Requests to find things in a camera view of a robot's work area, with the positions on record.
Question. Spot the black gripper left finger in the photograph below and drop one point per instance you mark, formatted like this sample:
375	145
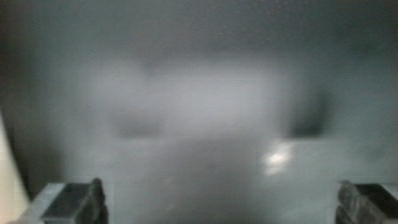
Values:
69	204

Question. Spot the white drawer cabinet box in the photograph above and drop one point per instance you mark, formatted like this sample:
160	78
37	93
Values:
12	192

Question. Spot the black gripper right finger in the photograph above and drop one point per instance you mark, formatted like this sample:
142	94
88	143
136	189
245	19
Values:
366	203

